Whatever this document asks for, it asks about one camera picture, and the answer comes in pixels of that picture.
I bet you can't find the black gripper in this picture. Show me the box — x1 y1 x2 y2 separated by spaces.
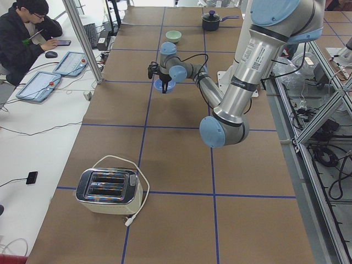
159 73 170 94

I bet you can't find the blue bowl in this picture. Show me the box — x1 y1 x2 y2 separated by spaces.
153 78 177 94

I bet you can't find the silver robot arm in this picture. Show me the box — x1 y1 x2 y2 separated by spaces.
156 1 326 147

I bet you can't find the green bowl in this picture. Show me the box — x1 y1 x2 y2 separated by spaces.
165 30 182 43

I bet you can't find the dark blue saucepan with lid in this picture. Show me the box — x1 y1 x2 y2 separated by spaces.
202 10 240 31

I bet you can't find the black keyboard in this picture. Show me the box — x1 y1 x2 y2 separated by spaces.
83 23 98 49

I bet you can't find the upper blue teach pendant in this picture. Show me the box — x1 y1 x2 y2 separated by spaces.
53 51 87 77

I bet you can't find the blue teach pendant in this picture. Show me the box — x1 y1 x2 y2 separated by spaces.
16 71 62 103
53 51 87 77

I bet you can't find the black smartphone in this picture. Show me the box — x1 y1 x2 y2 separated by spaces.
56 40 71 46

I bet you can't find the black computer mouse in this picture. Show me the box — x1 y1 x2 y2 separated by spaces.
45 51 58 58

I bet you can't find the cream toaster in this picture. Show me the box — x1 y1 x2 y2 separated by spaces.
75 168 143 215

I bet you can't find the lower blue teach pendant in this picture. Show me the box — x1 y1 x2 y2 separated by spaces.
16 71 62 103

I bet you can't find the seated person in black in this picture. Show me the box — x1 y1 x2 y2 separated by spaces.
1 0 63 86

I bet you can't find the small black device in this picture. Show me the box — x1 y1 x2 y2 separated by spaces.
26 171 38 185

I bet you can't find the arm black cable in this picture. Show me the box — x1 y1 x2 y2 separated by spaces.
175 53 210 83

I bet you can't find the aluminium frame post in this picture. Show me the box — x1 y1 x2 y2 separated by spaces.
63 0 103 85

